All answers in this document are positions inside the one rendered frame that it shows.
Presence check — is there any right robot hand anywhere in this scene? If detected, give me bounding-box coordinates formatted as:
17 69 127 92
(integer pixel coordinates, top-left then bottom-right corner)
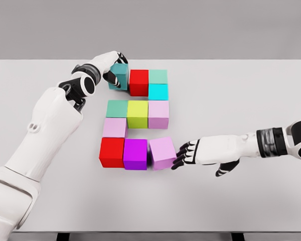
171 135 240 178

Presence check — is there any yellow-green cube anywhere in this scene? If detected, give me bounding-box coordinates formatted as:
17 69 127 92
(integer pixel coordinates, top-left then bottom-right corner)
126 100 149 130

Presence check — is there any light pink cube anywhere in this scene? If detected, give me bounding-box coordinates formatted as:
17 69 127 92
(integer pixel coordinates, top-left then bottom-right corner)
147 100 170 130
148 136 178 172
102 117 128 139

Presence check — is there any magenta cube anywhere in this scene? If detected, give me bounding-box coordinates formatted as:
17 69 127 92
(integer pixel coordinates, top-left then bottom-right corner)
123 138 148 171

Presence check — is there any pale green cube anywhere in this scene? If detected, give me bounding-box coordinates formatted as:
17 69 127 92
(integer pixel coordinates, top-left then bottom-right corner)
105 99 129 118
148 69 169 85

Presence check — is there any red cube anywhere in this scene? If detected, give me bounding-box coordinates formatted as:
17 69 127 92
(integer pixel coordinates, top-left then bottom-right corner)
128 69 149 97
98 137 125 169

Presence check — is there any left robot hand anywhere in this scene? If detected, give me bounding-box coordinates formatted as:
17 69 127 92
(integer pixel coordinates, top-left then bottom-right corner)
97 51 129 89

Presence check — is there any dark teal cube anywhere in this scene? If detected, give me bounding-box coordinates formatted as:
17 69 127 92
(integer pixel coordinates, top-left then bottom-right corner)
108 62 129 91

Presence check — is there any cyan cube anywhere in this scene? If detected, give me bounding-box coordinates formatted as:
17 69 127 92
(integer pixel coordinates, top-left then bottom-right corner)
147 83 169 101

